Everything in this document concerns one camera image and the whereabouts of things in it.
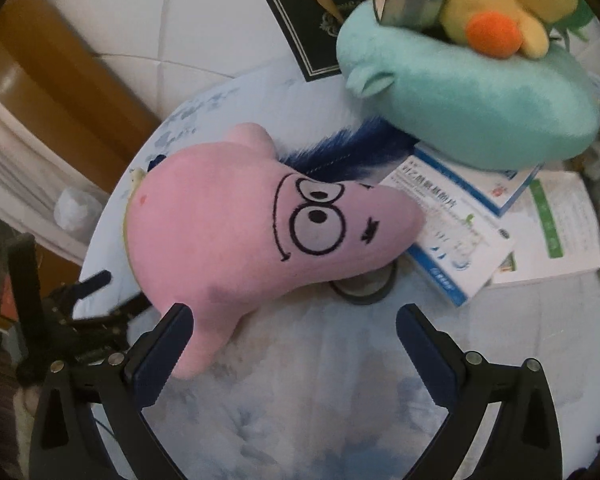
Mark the pink starfish plush toy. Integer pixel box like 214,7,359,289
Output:
122,122,423,380

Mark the green white paper box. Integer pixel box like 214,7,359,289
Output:
490,170,600,286

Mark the wooden door frame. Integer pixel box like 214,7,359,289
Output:
0,0,161,161

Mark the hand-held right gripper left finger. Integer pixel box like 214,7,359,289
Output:
29,302,196,480

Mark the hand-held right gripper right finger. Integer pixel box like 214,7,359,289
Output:
396,304,563,480

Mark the white plastic bag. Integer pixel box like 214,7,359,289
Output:
54,185,106,233

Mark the blue printed medicine box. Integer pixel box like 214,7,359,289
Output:
380,142,543,218

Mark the white blue medicine box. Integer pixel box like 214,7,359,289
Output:
405,200,516,308

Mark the blue furry tail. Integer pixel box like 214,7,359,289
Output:
282,115,416,183

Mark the dark tape roll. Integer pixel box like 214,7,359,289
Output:
328,262,398,306

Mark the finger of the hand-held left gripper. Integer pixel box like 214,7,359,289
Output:
55,270,112,303
107,295,151,326

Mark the white curtain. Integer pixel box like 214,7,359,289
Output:
0,92,106,256

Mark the blue floral tablecloth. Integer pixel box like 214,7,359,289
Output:
77,55,600,480

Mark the teal plush pillow toy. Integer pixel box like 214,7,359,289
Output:
336,0,600,168

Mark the green frog plush toy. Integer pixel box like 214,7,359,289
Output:
550,7,593,53

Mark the black gift bag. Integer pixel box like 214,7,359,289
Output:
261,0,381,83

